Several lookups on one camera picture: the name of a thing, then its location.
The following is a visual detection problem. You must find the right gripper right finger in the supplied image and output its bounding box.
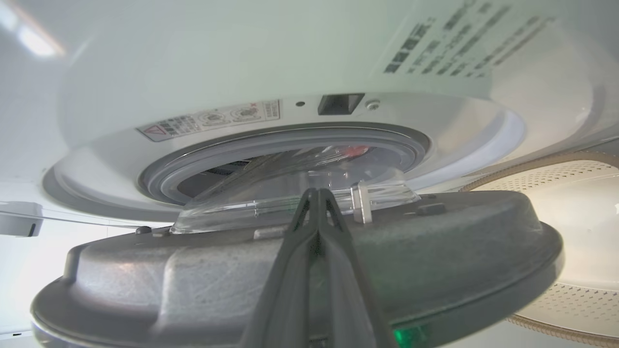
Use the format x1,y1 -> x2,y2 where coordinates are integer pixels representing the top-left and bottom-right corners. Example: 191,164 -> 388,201
309,188 -> 398,348

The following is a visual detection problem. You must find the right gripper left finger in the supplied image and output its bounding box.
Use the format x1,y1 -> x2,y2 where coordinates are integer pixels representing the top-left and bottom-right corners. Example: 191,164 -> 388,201
241,188 -> 320,348

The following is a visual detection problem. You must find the white front-load washing machine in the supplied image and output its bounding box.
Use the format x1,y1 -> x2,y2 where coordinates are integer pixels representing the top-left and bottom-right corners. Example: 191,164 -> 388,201
0,0 -> 619,238

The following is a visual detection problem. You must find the warning label sticker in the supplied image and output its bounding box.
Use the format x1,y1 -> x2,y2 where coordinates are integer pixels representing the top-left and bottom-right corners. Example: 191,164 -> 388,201
137,100 -> 281,142

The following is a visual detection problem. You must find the dark round washer door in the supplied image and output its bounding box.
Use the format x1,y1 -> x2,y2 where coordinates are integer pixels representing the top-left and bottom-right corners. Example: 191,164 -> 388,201
30,164 -> 565,348

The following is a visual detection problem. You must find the cream perforated laundry basket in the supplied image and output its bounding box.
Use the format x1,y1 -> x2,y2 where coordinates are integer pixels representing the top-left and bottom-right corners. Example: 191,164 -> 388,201
459,151 -> 619,348

